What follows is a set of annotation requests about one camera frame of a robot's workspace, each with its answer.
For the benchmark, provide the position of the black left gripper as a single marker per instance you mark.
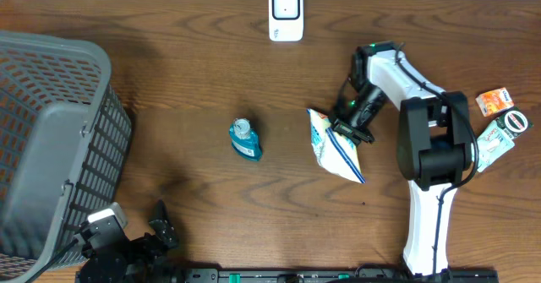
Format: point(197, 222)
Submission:
point(159, 248)

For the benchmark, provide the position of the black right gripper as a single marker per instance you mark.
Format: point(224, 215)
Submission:
point(344, 129)

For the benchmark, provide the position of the yellow snack bag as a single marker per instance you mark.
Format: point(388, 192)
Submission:
point(333, 152)

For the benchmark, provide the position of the blue clear plastic bottle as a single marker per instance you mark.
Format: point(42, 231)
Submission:
point(245, 141)

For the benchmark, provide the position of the green wet wipes pack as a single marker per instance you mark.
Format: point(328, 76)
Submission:
point(493, 142)

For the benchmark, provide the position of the orange tissue pack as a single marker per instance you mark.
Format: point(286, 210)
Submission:
point(494, 101)

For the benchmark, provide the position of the dark green round-logo packet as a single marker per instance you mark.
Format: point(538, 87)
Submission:
point(513, 122)

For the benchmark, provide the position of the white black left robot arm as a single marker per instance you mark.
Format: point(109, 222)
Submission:
point(114, 258)

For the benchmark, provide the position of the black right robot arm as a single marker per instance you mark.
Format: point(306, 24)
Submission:
point(436, 149)

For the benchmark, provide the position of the white barcode scanner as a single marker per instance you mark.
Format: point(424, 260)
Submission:
point(286, 20)

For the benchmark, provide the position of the grey plastic basket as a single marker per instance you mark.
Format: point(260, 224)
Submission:
point(65, 137)

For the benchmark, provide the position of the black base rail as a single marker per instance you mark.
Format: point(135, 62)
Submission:
point(363, 273)

